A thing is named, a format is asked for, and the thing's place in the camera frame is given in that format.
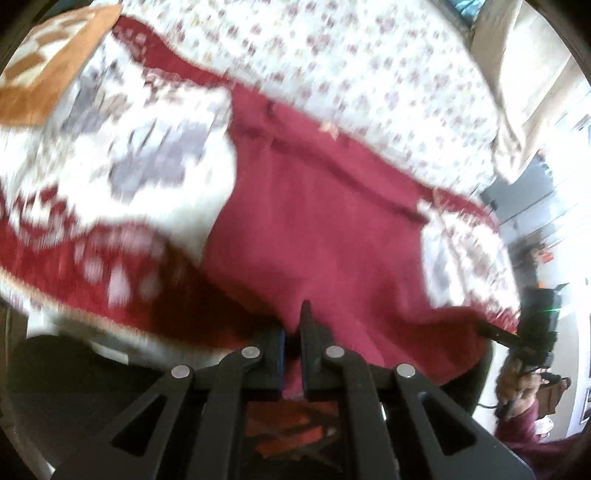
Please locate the orange object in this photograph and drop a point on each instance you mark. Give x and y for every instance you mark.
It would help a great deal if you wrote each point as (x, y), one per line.
(544, 256)

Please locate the beige cloth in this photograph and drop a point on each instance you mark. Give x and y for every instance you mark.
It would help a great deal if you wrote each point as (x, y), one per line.
(521, 69)

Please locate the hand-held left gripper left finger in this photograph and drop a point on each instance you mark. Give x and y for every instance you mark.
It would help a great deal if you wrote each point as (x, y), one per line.
(279, 355)

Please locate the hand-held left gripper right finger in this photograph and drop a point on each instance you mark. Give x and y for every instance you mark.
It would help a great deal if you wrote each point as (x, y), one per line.
(307, 350)

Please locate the brown checkered cushion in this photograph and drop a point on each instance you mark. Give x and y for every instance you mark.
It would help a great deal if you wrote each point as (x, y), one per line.
(46, 60)

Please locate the floral bedsheet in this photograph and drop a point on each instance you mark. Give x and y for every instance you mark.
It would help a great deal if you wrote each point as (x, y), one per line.
(346, 69)

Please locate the person's right hand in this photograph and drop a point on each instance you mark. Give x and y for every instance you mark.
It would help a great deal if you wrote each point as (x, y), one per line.
(515, 387)

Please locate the red fleece sweater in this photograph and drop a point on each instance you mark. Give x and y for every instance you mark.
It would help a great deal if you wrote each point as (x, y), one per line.
(323, 221)

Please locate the person's right forearm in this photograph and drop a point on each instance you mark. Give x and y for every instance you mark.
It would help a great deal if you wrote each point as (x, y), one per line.
(531, 434)

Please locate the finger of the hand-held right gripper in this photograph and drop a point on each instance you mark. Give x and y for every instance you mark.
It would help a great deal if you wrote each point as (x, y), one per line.
(501, 334)

